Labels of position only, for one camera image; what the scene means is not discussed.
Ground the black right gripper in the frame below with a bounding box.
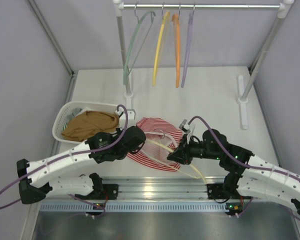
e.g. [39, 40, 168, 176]
[167, 133, 221, 165]

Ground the cream hanger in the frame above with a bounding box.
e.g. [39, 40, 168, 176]
[142, 139, 208, 185]

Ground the red white striped tank top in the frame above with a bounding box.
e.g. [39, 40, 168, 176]
[127, 117, 183, 172]

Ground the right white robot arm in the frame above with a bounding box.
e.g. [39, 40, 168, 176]
[167, 129, 300, 216]

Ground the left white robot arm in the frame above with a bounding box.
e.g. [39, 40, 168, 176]
[16, 126, 146, 205]

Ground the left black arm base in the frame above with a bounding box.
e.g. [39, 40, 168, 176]
[88, 184, 119, 200]

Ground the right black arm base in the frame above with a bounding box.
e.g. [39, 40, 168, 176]
[206, 183, 252, 201]

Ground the green hanger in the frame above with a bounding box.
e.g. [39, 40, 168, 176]
[122, 10, 157, 86]

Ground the orange hanger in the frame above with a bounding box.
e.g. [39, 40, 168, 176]
[171, 13, 181, 88]

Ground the yellow hanger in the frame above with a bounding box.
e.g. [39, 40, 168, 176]
[152, 11, 171, 87]

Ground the purple hanger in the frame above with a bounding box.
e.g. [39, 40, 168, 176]
[181, 11, 194, 88]

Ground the silver clothes rack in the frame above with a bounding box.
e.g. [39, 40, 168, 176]
[113, 0, 294, 130]

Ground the tan brown garment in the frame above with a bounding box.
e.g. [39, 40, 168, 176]
[61, 110, 119, 142]

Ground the white plastic laundry basket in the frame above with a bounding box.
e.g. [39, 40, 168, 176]
[52, 101, 117, 144]

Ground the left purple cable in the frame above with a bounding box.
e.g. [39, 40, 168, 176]
[0, 104, 130, 211]

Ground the purple cable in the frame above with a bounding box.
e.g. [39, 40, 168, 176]
[0, 104, 130, 211]
[188, 115, 300, 181]

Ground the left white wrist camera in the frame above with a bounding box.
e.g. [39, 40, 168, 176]
[115, 108, 136, 130]

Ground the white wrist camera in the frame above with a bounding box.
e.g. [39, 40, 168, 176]
[179, 119, 196, 144]
[115, 108, 136, 130]

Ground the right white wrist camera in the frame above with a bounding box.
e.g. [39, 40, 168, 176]
[179, 119, 196, 144]

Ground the aluminium mounting rail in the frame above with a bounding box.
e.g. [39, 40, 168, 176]
[49, 176, 300, 202]

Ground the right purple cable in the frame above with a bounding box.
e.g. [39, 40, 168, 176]
[188, 115, 300, 181]

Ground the white slotted cable duct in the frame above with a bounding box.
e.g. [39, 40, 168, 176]
[39, 201, 230, 213]

